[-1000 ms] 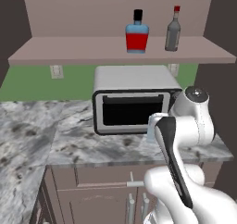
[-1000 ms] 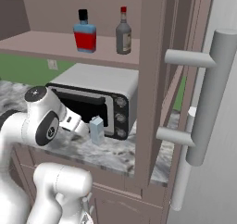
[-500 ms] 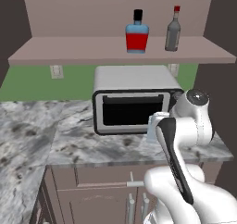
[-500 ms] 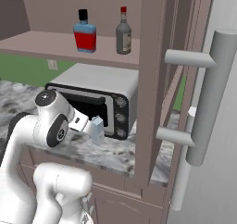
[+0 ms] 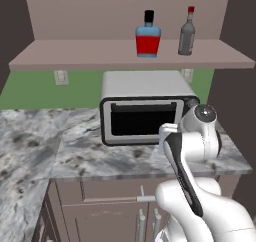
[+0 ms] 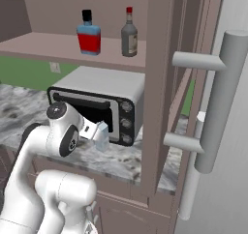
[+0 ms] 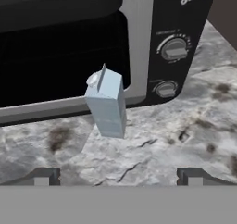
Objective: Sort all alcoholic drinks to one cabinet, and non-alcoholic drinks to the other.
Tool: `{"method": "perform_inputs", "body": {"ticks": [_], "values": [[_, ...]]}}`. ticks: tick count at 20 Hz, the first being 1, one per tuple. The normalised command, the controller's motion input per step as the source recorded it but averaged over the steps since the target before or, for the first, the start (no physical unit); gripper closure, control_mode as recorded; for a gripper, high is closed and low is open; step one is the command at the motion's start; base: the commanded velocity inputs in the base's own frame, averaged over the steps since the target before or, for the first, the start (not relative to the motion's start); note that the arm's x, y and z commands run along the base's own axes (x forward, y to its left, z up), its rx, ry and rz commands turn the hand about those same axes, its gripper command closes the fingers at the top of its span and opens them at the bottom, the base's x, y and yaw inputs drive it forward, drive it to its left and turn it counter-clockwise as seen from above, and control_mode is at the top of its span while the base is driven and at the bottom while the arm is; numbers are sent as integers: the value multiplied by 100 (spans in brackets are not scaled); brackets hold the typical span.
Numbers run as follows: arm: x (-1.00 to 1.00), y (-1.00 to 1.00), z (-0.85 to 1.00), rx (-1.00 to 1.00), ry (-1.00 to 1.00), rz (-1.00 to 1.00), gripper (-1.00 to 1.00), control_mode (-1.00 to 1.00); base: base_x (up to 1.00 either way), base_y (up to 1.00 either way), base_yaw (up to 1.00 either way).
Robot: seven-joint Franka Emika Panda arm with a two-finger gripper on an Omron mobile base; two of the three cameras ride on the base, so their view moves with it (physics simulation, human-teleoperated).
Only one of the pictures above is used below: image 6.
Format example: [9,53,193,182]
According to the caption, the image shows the brown lower cabinets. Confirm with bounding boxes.
[0,143,179,234]

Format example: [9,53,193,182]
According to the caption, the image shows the pale grey fridge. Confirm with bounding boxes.
[173,0,248,234]

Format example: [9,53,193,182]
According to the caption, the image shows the grey bottle with red cap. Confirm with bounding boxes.
[120,6,140,58]

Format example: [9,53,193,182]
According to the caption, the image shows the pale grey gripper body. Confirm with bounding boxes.
[93,121,111,153]

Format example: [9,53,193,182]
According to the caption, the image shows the large grey door handle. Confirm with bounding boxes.
[162,29,248,174]

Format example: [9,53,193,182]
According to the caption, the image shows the brown open wall cabinet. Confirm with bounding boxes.
[0,0,153,73]

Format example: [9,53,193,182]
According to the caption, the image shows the silver toaster oven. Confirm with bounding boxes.
[46,66,146,148]

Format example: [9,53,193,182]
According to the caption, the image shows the white wall outlet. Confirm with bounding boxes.
[48,61,62,74]

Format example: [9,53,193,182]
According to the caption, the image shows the blue bottle with red label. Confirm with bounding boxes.
[76,9,102,57]

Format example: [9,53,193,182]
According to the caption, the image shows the white fridge handle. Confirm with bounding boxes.
[177,110,207,221]

